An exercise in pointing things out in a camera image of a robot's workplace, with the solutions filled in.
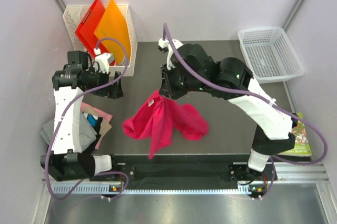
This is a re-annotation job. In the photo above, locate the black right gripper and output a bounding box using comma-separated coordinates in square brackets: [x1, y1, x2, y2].
[159, 63, 207, 102]

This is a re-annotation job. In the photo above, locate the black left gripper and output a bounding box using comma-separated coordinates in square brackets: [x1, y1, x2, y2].
[85, 67, 123, 99]

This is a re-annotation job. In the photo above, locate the pink red t shirt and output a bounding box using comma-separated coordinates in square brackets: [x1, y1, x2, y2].
[123, 90, 209, 159]

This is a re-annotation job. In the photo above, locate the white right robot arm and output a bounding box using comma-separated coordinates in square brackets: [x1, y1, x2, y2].
[158, 39, 298, 180]

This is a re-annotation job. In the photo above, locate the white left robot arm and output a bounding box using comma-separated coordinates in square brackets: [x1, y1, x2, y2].
[40, 50, 123, 181]

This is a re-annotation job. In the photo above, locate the brown folded cloth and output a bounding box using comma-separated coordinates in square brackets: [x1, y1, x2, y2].
[100, 119, 112, 141]

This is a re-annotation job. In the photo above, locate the grey folded t shirt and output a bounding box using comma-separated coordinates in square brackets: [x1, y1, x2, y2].
[39, 115, 97, 150]

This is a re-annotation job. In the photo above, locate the orange plastic folder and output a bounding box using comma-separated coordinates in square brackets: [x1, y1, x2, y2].
[101, 4, 131, 65]

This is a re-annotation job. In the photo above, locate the red plastic folder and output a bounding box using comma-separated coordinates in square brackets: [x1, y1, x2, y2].
[75, 0, 115, 58]

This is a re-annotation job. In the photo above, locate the white file organizer rack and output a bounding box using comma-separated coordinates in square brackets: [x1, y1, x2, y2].
[63, 4, 138, 77]

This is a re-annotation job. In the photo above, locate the white plastic mesh basket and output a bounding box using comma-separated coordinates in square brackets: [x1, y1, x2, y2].
[237, 26, 304, 84]

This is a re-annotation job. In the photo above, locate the green treehouse book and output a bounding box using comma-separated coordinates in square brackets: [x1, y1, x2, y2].
[278, 120, 312, 157]

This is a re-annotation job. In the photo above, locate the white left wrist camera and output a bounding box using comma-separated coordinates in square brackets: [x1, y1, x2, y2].
[93, 48, 115, 74]

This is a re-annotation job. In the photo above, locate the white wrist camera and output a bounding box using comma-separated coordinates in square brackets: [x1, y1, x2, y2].
[93, 48, 115, 74]
[158, 38, 175, 70]

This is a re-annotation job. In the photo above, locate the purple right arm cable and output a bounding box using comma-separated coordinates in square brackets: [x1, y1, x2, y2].
[162, 22, 329, 199]

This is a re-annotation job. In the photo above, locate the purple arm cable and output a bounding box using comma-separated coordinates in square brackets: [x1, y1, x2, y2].
[162, 22, 329, 199]
[44, 37, 130, 200]

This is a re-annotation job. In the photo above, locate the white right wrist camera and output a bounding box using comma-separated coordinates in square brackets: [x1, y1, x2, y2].
[158, 38, 175, 70]

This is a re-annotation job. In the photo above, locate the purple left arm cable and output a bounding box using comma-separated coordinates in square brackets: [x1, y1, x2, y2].
[44, 37, 130, 200]

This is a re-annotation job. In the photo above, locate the aluminium front rail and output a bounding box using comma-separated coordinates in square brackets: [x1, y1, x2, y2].
[46, 162, 329, 200]

